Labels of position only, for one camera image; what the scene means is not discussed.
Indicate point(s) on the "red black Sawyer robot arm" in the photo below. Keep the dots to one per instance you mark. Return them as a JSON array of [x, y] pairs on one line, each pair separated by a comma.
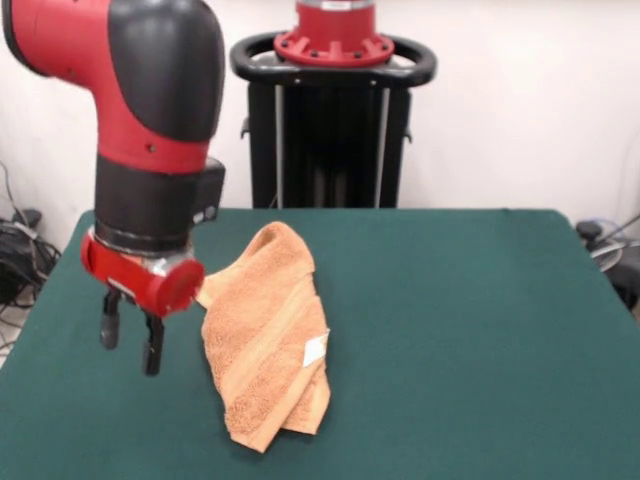
[[140, 100]]

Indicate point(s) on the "dark green table cloth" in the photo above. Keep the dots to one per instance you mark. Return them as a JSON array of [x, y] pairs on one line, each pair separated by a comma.
[[450, 350]]

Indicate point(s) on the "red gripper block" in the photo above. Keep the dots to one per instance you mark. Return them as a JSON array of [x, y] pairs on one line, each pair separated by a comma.
[[175, 290]]

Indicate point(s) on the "red robot base column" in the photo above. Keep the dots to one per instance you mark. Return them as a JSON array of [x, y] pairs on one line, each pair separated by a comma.
[[335, 35]]

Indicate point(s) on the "orange-brown terry towel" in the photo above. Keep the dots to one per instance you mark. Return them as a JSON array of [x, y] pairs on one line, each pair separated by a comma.
[[270, 340]]

